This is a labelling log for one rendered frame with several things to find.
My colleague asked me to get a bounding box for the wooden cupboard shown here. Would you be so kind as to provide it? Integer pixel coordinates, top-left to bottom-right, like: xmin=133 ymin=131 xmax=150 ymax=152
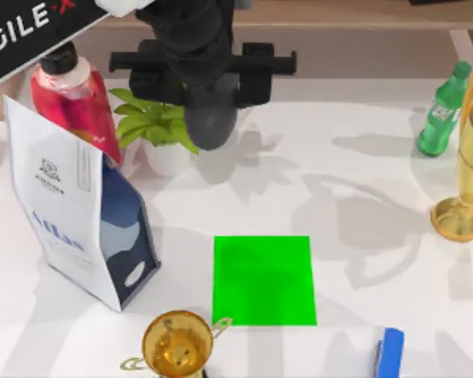
xmin=0 ymin=0 xmax=473 ymax=123

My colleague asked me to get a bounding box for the flat green square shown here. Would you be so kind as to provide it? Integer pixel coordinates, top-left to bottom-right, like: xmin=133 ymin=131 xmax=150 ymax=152
xmin=210 ymin=235 xmax=318 ymax=328

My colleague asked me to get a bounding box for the white and blue carton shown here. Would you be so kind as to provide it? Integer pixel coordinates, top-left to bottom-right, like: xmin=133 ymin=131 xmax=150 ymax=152
xmin=2 ymin=94 xmax=162 ymax=314

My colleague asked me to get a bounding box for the tall gold trophy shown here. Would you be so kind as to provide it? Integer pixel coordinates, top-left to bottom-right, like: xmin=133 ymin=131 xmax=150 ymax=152
xmin=430 ymin=69 xmax=473 ymax=243

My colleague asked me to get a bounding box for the green bottle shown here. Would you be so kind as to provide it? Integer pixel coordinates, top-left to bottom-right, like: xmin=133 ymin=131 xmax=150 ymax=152
xmin=415 ymin=60 xmax=473 ymax=158

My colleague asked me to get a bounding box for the red bottle with black cap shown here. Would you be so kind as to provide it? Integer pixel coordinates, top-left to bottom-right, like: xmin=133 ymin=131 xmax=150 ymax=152
xmin=29 ymin=40 xmax=124 ymax=168

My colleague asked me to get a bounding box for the green plant in white pot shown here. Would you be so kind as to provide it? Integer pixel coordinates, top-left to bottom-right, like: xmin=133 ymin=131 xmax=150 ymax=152
xmin=107 ymin=87 xmax=201 ymax=178

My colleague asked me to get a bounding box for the gold trophy with handles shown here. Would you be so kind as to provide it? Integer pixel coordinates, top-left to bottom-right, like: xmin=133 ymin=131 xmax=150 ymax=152
xmin=119 ymin=309 xmax=234 ymax=378

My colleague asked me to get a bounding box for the blue stapler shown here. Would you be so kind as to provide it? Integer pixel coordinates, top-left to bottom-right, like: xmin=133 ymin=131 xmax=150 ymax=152
xmin=373 ymin=326 xmax=406 ymax=378

